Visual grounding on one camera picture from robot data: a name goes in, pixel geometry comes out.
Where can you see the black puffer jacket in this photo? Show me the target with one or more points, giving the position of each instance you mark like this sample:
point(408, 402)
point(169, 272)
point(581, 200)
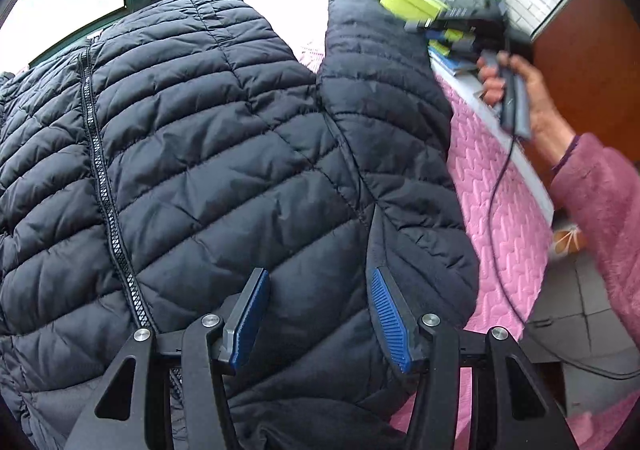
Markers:
point(225, 180)

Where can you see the brown wooden cabinet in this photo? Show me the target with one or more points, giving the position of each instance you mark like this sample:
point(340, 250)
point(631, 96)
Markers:
point(590, 40)

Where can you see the person's right hand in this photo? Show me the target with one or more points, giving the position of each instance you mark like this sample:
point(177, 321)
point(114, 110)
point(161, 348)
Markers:
point(537, 100)

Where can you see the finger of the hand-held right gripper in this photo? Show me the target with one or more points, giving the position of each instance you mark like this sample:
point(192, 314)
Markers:
point(450, 36)
point(420, 24)

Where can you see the orange bag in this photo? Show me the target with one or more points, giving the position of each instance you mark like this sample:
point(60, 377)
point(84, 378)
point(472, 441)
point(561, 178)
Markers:
point(570, 239)

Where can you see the pink quilted mat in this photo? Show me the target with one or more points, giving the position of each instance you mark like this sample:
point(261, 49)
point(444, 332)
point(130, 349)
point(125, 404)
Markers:
point(500, 210)

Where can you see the person's right forearm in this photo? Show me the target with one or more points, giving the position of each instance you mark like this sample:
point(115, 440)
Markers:
point(605, 210)

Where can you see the yellow-green box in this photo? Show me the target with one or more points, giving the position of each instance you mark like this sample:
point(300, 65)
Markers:
point(412, 0)

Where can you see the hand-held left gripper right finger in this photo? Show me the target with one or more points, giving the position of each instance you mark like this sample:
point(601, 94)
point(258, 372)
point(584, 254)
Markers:
point(392, 320)

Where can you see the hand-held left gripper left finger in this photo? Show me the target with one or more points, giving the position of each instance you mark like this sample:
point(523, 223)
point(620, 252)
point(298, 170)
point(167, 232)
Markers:
point(247, 325)

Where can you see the stack of books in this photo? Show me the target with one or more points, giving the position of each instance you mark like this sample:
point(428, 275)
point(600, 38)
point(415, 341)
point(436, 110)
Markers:
point(452, 63)

